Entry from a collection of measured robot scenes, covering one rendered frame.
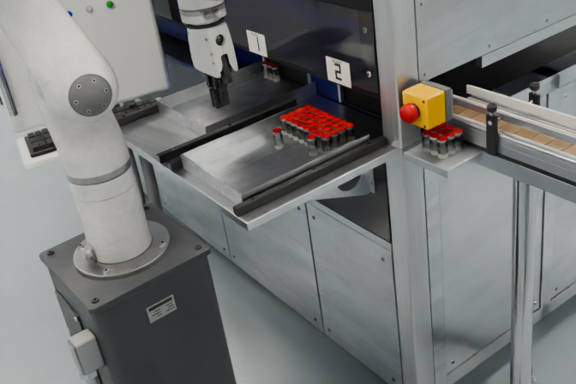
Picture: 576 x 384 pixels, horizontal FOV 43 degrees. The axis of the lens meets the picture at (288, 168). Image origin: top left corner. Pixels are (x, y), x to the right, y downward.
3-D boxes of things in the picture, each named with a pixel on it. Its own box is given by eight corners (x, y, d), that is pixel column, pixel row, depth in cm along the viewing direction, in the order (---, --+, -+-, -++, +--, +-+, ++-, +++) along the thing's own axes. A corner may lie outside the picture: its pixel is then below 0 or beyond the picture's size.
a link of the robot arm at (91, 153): (76, 192, 130) (36, 65, 118) (50, 156, 144) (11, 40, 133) (141, 168, 134) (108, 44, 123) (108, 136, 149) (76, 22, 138)
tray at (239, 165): (301, 117, 185) (299, 104, 183) (370, 147, 165) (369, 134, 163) (183, 167, 169) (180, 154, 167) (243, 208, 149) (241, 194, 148)
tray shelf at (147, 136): (254, 74, 220) (252, 69, 219) (423, 143, 168) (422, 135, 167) (106, 131, 198) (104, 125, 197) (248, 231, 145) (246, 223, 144)
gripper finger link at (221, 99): (231, 75, 140) (237, 106, 144) (222, 71, 143) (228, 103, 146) (217, 80, 139) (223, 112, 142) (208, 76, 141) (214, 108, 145)
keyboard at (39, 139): (156, 101, 226) (154, 94, 225) (170, 117, 215) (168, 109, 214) (25, 140, 214) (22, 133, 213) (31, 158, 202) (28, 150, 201)
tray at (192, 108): (261, 72, 215) (260, 61, 214) (316, 93, 196) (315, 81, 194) (159, 111, 200) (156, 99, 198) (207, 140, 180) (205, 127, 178)
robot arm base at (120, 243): (99, 293, 134) (71, 207, 125) (59, 253, 148) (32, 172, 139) (188, 248, 143) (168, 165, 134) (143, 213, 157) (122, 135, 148)
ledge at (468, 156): (447, 136, 169) (447, 129, 168) (493, 153, 159) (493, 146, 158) (404, 159, 162) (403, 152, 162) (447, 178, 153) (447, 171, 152)
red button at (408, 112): (411, 115, 155) (410, 98, 153) (424, 121, 152) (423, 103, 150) (398, 122, 153) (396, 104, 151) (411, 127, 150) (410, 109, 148)
